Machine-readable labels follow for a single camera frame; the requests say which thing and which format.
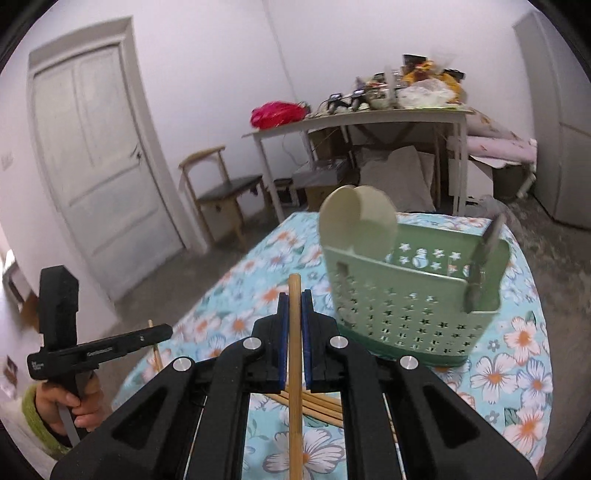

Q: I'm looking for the pile of wooden chopsticks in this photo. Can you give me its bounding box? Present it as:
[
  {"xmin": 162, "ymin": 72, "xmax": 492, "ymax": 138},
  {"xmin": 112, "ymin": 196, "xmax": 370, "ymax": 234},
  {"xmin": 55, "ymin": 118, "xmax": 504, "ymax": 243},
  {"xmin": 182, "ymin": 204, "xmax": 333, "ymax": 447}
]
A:
[{"xmin": 148, "ymin": 318, "xmax": 399, "ymax": 444}]

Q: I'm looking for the green perforated utensil holder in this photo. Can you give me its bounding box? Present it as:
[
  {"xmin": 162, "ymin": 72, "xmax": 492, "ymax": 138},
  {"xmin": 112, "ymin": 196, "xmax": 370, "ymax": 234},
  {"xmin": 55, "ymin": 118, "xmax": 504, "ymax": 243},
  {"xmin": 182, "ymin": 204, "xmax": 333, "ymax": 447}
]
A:
[{"xmin": 322, "ymin": 211, "xmax": 511, "ymax": 368}]

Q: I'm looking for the clutter heap on table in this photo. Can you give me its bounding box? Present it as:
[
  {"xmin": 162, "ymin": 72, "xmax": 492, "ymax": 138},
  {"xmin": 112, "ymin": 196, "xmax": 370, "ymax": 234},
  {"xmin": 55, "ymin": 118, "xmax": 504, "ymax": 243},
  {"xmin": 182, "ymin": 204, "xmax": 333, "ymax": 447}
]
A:
[{"xmin": 308, "ymin": 54, "xmax": 468, "ymax": 112}]

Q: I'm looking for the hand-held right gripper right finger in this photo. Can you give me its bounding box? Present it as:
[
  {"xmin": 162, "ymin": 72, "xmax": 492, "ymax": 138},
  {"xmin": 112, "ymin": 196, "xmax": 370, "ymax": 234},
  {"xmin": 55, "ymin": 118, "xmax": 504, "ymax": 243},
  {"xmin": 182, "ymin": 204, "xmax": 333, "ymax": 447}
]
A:
[{"xmin": 301, "ymin": 288, "xmax": 539, "ymax": 480}]

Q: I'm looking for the silver refrigerator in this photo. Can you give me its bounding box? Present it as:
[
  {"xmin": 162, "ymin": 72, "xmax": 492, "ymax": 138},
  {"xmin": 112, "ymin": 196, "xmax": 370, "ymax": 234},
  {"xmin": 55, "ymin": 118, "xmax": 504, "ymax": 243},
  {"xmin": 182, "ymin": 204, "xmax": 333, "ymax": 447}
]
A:
[{"xmin": 512, "ymin": 9, "xmax": 591, "ymax": 228}]

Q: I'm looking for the person's left hand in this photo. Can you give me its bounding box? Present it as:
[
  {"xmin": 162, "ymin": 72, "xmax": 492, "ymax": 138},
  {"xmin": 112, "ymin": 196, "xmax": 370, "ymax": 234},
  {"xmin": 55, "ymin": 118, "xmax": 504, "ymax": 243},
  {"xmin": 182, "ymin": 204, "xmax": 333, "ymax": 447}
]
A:
[{"xmin": 36, "ymin": 376, "xmax": 105, "ymax": 435}]

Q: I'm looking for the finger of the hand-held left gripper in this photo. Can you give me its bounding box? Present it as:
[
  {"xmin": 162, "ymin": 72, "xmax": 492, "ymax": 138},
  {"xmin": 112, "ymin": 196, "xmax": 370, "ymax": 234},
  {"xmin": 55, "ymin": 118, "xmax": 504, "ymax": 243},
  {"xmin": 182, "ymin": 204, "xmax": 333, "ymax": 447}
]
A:
[{"xmin": 133, "ymin": 324, "xmax": 174, "ymax": 348}]

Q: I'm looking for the rolled floral quilt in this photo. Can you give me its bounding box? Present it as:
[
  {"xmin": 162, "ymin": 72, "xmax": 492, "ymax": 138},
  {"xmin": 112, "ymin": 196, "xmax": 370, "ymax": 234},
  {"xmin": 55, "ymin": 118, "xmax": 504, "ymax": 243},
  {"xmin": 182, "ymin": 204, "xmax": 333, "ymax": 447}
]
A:
[{"xmin": 464, "ymin": 110, "xmax": 539, "ymax": 163}]

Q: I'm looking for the white panel door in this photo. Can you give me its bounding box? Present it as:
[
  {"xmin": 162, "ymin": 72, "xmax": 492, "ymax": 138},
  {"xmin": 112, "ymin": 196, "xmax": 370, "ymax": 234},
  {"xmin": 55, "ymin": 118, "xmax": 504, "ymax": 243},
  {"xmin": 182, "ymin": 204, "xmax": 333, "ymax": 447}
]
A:
[{"xmin": 27, "ymin": 16, "xmax": 186, "ymax": 303}]

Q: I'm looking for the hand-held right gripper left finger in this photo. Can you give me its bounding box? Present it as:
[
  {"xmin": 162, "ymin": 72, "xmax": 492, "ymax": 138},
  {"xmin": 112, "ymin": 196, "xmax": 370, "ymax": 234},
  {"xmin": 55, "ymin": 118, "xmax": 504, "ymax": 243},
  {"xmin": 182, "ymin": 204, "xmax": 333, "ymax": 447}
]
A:
[{"xmin": 50, "ymin": 288, "xmax": 290, "ymax": 480}]

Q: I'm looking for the floral turquoise blanket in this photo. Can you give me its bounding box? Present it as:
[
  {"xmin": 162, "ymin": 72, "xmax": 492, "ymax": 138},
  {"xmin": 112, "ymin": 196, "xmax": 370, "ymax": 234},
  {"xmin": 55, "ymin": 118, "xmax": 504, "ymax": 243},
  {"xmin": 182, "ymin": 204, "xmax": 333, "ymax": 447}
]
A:
[{"xmin": 113, "ymin": 210, "xmax": 551, "ymax": 480}]

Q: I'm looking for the red plastic bag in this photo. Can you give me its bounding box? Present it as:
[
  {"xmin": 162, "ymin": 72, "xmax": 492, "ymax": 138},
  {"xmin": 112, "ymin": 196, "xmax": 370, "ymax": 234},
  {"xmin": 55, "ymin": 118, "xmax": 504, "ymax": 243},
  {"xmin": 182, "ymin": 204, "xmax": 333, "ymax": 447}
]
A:
[{"xmin": 250, "ymin": 102, "xmax": 308, "ymax": 130}]

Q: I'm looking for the light bamboo chopstick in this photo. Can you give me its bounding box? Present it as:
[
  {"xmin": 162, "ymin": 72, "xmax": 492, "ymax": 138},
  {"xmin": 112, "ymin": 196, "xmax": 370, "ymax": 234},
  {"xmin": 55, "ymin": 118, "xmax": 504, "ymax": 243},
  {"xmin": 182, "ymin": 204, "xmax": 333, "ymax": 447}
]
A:
[{"xmin": 287, "ymin": 273, "xmax": 303, "ymax": 480}]

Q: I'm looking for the long grey table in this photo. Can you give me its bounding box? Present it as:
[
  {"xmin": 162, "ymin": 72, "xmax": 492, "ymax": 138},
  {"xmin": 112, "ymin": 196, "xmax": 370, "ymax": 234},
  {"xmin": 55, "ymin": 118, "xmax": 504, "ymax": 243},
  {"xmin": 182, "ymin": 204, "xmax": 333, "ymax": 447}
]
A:
[{"xmin": 242, "ymin": 105, "xmax": 475, "ymax": 223}]

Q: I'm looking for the thin wall cable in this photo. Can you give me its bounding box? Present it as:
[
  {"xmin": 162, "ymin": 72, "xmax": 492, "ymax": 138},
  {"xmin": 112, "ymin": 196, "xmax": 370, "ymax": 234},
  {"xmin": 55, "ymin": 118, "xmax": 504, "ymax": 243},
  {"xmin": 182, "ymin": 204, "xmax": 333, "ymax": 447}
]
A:
[{"xmin": 265, "ymin": 0, "xmax": 298, "ymax": 104}]

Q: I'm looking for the grey cushion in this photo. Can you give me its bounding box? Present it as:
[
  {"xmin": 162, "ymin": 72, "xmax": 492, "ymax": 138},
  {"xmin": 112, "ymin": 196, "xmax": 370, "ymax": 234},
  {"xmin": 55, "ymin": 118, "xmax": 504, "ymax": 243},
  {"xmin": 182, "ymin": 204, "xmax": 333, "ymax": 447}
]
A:
[{"xmin": 359, "ymin": 145, "xmax": 437, "ymax": 214}]

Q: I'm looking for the wooden chair dark seat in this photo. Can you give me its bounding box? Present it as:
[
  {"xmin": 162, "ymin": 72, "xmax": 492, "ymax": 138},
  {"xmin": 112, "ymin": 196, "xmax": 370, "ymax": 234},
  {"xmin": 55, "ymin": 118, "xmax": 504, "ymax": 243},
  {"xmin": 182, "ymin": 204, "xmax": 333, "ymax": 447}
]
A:
[{"xmin": 178, "ymin": 145, "xmax": 269, "ymax": 251}]

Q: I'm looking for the small cardboard box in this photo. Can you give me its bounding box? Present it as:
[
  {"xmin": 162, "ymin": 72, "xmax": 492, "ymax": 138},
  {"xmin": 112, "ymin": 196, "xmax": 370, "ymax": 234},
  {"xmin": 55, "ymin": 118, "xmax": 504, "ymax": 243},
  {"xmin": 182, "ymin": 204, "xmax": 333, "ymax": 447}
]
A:
[{"xmin": 292, "ymin": 157, "xmax": 357, "ymax": 209}]

